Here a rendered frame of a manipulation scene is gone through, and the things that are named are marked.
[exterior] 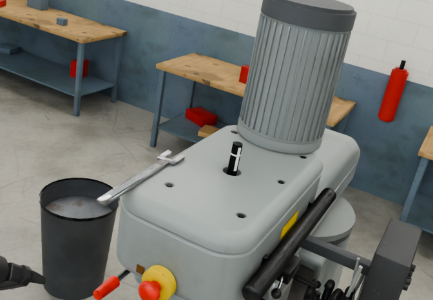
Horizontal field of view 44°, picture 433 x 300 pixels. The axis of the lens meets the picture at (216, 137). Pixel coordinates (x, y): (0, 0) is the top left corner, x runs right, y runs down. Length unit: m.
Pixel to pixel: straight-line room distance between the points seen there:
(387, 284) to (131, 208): 0.63
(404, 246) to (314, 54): 0.50
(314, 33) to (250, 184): 0.33
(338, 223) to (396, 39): 3.67
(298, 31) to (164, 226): 0.47
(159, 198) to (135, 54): 5.48
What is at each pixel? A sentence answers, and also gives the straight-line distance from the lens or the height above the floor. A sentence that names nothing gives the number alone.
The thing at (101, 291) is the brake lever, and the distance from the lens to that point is 1.00.
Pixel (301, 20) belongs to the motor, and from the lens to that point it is 1.10.
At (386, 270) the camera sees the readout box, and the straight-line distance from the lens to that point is 1.27.
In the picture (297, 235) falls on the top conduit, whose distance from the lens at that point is 1.06.
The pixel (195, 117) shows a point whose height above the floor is 0.30.
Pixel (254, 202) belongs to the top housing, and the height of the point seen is 1.89.
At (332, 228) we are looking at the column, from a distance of 1.62.
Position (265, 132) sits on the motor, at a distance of 1.17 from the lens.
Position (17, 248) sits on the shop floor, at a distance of 3.98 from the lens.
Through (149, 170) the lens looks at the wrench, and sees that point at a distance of 0.99.
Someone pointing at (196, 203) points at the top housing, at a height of 1.89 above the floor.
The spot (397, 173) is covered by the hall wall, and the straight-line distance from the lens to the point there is 5.48.
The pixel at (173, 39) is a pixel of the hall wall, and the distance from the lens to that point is 6.05.
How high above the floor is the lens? 2.36
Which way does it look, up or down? 23 degrees down
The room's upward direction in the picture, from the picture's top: 11 degrees clockwise
